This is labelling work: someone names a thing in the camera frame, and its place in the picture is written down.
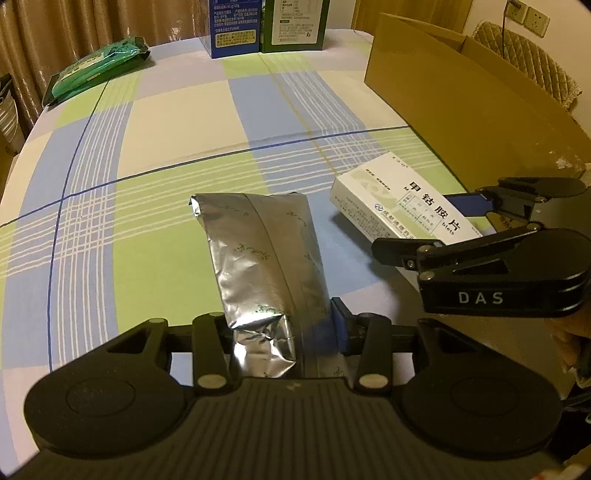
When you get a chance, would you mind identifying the green wet wipes pack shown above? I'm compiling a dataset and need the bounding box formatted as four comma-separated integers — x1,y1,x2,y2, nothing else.
42,36,150,107

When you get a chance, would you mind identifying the checkered tablecloth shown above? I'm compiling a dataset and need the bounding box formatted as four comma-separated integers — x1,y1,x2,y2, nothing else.
0,28,569,462

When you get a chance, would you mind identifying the tall blue carton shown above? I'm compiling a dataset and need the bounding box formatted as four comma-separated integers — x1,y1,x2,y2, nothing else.
200,0,263,59

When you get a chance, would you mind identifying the black charger cable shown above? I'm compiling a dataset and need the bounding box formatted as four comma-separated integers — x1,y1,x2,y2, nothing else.
500,2,514,54

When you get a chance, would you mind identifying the brown cardboard box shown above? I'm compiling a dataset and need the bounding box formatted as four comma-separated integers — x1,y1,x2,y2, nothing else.
365,13,590,190

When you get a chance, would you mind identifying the white grey medicine box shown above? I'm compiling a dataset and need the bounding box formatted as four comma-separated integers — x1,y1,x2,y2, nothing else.
331,152,481,245

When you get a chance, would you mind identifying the person's hand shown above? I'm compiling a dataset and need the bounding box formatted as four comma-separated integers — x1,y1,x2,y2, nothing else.
545,304,590,373

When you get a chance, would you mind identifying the wall socket with plug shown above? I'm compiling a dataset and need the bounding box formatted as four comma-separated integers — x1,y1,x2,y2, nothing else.
504,0,529,25

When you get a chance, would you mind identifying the beige curtain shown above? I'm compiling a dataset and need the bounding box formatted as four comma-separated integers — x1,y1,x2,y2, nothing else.
1,0,206,134

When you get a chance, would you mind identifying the silver foil pouch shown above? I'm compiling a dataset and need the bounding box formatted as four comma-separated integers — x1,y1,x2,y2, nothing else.
190,193,349,378

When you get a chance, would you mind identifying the quilted chair cover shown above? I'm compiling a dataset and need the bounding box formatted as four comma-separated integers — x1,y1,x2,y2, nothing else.
473,21,582,111

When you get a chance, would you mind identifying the wall socket plate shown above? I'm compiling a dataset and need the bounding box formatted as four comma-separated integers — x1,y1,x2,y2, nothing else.
523,7,550,38

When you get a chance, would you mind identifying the tall green carton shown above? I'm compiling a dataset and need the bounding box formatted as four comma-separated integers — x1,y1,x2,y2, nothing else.
260,0,329,53

